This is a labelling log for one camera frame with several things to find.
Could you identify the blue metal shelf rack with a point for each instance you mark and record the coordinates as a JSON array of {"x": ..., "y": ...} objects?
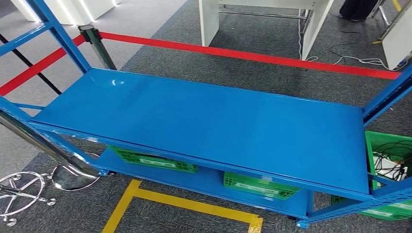
[{"x": 193, "y": 128}]

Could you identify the long red barrier belt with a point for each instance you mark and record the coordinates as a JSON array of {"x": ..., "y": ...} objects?
[{"x": 225, "y": 53}]

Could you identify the green plastic crate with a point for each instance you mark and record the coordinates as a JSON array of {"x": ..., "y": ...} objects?
[
  {"x": 154, "y": 160},
  {"x": 370, "y": 141},
  {"x": 257, "y": 186}
]

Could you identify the yellow floor tape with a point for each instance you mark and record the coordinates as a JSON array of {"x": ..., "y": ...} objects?
[{"x": 193, "y": 205}]

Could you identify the white desk with steel rails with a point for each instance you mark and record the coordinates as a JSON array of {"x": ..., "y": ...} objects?
[{"x": 209, "y": 22}]

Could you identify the chrome stanchion with round base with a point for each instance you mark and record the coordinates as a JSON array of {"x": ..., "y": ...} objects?
[{"x": 74, "y": 180}]

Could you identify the thin black rod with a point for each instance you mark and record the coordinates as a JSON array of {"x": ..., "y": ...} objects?
[{"x": 48, "y": 82}]

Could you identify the short red barrier belt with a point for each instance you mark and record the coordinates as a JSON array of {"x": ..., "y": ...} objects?
[{"x": 32, "y": 70}]

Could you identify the white power adapter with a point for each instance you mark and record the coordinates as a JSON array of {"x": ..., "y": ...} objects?
[{"x": 386, "y": 168}]

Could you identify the white desk with angled legs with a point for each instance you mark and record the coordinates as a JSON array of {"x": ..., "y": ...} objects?
[{"x": 399, "y": 41}]

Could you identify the black-topped barrier post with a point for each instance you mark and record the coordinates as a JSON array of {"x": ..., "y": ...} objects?
[{"x": 96, "y": 45}]

